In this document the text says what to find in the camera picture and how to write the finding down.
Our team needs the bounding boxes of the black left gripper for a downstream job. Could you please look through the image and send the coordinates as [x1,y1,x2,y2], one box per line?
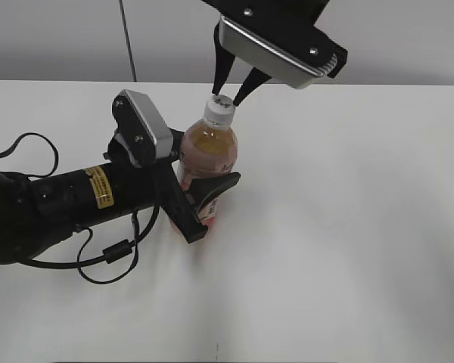
[104,130,241,244]

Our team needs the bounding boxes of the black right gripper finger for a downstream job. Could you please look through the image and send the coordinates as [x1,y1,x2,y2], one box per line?
[233,68,272,106]
[212,32,235,95]

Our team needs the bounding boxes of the pink peach tea bottle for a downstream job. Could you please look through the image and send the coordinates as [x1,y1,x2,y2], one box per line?
[169,95,239,236]

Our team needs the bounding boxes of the white bottle cap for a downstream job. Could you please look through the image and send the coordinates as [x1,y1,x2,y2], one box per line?
[204,95,236,125]

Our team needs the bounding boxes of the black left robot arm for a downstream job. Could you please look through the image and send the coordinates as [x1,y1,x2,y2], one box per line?
[0,130,241,269]

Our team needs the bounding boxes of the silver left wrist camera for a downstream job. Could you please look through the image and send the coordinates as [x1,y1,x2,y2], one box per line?
[112,89,173,168]

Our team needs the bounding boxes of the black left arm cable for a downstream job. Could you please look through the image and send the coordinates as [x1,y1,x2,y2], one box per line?
[0,132,160,284]

